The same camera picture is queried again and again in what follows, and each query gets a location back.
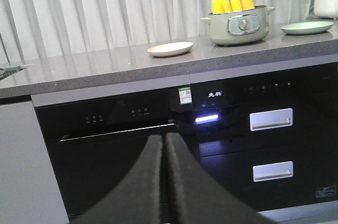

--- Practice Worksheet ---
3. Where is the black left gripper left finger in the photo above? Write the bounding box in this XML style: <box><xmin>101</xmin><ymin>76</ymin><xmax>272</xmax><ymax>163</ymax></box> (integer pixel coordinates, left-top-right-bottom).
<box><xmin>74</xmin><ymin>135</ymin><xmax>163</xmax><ymax>223</ymax></box>

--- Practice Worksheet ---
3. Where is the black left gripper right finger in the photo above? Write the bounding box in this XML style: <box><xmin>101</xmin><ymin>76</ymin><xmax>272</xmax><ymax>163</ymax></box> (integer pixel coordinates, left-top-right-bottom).
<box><xmin>165</xmin><ymin>133</ymin><xmax>272</xmax><ymax>223</ymax></box>

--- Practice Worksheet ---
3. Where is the yellow corn cob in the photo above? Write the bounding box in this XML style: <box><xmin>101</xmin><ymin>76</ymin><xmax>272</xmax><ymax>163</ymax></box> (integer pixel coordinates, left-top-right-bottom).
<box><xmin>241</xmin><ymin>0</ymin><xmax>255</xmax><ymax>10</ymax></box>
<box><xmin>212</xmin><ymin>0</ymin><xmax>224</xmax><ymax>14</ymax></box>
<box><xmin>220</xmin><ymin>0</ymin><xmax>232</xmax><ymax>13</ymax></box>
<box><xmin>231</xmin><ymin>0</ymin><xmax>243</xmax><ymax>12</ymax></box>

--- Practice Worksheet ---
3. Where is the black disinfection cabinet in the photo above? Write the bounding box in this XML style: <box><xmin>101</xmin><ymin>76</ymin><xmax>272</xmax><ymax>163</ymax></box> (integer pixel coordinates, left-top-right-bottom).
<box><xmin>190</xmin><ymin>62</ymin><xmax>337</xmax><ymax>211</ymax></box>

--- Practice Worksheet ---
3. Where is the green energy label sticker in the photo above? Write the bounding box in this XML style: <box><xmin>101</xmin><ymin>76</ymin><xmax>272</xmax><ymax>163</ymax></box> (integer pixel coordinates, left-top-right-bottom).
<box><xmin>179</xmin><ymin>87</ymin><xmax>192</xmax><ymax>105</ymax></box>

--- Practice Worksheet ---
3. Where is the grey left cabinet door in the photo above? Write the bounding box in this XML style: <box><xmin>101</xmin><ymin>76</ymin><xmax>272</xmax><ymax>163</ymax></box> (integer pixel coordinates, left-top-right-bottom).
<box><xmin>1</xmin><ymin>101</ymin><xmax>69</xmax><ymax>223</ymax></box>

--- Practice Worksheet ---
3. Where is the grey stone countertop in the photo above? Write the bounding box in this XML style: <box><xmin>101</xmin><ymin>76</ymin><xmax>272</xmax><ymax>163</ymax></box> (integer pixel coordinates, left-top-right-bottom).
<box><xmin>1</xmin><ymin>24</ymin><xmax>337</xmax><ymax>98</ymax></box>

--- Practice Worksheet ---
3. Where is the beige round plate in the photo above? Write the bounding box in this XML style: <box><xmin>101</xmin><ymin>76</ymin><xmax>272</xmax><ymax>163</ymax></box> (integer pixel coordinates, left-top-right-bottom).
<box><xmin>147</xmin><ymin>42</ymin><xmax>193</xmax><ymax>57</ymax></box>

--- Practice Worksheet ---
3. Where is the green electric cooking pot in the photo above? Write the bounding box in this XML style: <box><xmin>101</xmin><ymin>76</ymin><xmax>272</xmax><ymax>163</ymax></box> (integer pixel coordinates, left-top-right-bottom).
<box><xmin>200</xmin><ymin>5</ymin><xmax>275</xmax><ymax>46</ymax></box>

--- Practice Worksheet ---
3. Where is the kitchen sink edge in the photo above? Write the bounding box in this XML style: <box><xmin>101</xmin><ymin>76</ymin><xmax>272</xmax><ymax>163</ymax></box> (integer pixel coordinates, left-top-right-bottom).
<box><xmin>1</xmin><ymin>64</ymin><xmax>33</xmax><ymax>80</ymax></box>

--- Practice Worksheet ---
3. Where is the green round plate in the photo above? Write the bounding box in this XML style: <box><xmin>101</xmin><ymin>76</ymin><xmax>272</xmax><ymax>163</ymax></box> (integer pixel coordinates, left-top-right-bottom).
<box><xmin>281</xmin><ymin>21</ymin><xmax>334</xmax><ymax>35</ymax></box>

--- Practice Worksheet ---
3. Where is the white pleated curtain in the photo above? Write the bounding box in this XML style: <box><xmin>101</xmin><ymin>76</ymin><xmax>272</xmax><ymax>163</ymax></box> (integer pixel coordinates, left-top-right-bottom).
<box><xmin>1</xmin><ymin>0</ymin><xmax>313</xmax><ymax>63</ymax></box>

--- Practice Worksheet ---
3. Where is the lower silver drawer handle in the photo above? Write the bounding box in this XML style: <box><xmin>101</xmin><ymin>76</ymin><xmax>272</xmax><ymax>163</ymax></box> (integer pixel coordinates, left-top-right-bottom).
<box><xmin>252</xmin><ymin>161</ymin><xmax>294</xmax><ymax>182</ymax></box>

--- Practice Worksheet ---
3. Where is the silver drawer handle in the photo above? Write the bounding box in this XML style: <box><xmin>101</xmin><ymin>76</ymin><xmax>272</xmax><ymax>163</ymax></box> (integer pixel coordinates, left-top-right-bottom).
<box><xmin>249</xmin><ymin>108</ymin><xmax>293</xmax><ymax>131</ymax></box>
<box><xmin>252</xmin><ymin>161</ymin><xmax>294</xmax><ymax>182</ymax></box>

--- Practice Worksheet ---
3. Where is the upper silver drawer handle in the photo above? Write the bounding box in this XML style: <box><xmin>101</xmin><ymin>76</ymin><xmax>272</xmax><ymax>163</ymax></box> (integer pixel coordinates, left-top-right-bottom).
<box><xmin>249</xmin><ymin>108</ymin><xmax>293</xmax><ymax>131</ymax></box>

